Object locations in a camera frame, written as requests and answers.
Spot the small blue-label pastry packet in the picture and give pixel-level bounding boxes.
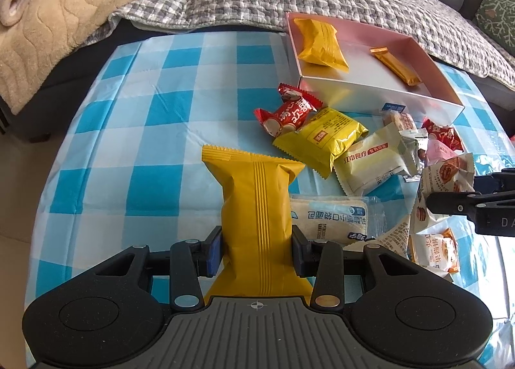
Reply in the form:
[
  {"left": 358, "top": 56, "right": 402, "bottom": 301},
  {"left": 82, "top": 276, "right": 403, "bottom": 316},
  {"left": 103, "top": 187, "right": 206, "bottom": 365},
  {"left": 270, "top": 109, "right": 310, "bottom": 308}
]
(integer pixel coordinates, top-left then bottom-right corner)
[{"left": 380, "top": 102, "right": 417, "bottom": 133}]

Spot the white cookie-picture snack packet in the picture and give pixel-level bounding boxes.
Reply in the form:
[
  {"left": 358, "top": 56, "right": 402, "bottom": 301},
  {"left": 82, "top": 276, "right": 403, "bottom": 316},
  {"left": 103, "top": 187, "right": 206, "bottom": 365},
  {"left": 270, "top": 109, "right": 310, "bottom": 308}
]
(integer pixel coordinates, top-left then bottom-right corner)
[
  {"left": 410, "top": 153, "right": 476, "bottom": 233},
  {"left": 410, "top": 228, "right": 460, "bottom": 275}
]

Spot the pink snack packet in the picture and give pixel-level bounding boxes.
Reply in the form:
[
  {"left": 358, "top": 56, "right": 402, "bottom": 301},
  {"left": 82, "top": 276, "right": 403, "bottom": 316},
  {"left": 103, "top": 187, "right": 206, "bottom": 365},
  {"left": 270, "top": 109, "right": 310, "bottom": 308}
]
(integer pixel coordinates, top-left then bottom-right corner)
[{"left": 425, "top": 139, "right": 460, "bottom": 167}]

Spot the clear bread packet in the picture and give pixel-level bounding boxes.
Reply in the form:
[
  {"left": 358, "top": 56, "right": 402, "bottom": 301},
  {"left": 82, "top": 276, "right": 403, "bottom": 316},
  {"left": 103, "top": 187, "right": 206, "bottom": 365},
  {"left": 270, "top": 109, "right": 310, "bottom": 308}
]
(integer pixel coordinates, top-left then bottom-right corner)
[{"left": 289, "top": 194, "right": 387, "bottom": 248}]

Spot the yellow labelled snack packet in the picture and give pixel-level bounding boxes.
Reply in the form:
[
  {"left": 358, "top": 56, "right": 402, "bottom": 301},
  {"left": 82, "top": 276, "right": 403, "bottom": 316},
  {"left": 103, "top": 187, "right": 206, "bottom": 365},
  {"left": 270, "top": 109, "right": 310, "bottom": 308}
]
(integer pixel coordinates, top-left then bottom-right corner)
[{"left": 272, "top": 107, "right": 369, "bottom": 179}]

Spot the red candy packet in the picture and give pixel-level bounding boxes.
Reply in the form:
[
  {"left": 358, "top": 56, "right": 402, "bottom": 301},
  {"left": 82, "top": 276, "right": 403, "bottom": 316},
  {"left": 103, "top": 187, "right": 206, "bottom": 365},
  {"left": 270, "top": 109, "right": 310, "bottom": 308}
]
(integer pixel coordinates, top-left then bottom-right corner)
[
  {"left": 278, "top": 82, "right": 323, "bottom": 113},
  {"left": 421, "top": 117, "right": 466, "bottom": 153},
  {"left": 253, "top": 97, "right": 319, "bottom": 138}
]

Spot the pink cardboard box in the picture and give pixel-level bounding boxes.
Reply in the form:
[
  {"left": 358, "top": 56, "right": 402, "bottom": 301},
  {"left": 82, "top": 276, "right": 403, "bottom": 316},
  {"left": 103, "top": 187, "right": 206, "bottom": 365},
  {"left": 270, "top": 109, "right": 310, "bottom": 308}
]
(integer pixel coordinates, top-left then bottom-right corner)
[{"left": 284, "top": 12, "right": 466, "bottom": 124}]

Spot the beige fleece blanket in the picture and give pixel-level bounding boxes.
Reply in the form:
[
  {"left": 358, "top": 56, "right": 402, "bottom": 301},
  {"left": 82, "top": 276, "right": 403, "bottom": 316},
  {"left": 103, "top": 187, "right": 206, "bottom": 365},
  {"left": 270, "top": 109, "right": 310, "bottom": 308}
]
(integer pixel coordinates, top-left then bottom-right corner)
[{"left": 0, "top": 0, "right": 202, "bottom": 115}]

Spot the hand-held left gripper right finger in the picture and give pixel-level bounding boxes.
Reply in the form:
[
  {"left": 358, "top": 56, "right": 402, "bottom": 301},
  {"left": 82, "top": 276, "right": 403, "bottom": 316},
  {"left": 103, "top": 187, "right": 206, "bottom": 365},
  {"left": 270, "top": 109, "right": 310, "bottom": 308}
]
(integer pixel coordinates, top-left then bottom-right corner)
[{"left": 291, "top": 226, "right": 422, "bottom": 310}]

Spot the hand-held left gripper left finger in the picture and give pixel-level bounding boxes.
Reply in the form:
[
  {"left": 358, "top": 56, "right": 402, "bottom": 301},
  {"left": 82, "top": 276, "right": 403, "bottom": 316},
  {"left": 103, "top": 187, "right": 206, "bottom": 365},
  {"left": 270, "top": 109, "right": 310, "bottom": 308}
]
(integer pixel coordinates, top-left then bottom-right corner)
[{"left": 94, "top": 226, "right": 224, "bottom": 312}]

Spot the green patterned cushion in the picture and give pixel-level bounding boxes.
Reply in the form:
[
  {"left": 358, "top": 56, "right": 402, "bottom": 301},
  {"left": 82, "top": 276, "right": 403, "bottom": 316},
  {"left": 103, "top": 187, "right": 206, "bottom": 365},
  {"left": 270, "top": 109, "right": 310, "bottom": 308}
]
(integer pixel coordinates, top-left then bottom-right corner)
[{"left": 474, "top": 0, "right": 515, "bottom": 58}]

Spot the plain yellow striped-seam snack packet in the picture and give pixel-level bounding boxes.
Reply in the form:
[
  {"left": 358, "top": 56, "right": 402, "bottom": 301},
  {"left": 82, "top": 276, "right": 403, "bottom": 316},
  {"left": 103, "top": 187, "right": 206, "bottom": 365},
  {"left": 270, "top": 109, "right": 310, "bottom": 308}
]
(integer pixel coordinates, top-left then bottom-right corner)
[{"left": 201, "top": 144, "right": 315, "bottom": 298}]

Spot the orange snack bar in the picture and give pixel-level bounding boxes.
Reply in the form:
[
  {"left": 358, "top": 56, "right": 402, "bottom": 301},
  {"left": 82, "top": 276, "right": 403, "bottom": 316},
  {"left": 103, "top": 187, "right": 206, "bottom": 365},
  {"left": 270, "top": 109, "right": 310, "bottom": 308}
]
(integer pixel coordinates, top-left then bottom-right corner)
[{"left": 370, "top": 47, "right": 422, "bottom": 87}]

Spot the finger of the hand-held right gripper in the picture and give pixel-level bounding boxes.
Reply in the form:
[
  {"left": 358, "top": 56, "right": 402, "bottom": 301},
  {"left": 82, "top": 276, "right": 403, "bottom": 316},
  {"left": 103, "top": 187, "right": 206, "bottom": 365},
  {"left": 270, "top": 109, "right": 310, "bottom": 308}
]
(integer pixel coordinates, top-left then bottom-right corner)
[{"left": 426, "top": 191, "right": 478, "bottom": 217}]

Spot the cream white snack packet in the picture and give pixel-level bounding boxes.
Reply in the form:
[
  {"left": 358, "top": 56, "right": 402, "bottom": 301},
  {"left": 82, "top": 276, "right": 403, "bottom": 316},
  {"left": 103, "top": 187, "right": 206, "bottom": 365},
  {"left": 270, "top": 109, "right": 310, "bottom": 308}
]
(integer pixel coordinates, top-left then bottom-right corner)
[{"left": 332, "top": 123, "right": 421, "bottom": 197}]

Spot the blue checked tablecloth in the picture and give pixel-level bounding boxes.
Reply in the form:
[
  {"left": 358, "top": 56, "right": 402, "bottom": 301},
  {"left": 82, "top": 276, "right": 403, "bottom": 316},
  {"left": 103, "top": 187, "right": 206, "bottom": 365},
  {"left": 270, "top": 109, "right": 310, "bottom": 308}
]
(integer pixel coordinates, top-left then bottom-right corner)
[{"left": 24, "top": 29, "right": 515, "bottom": 369}]

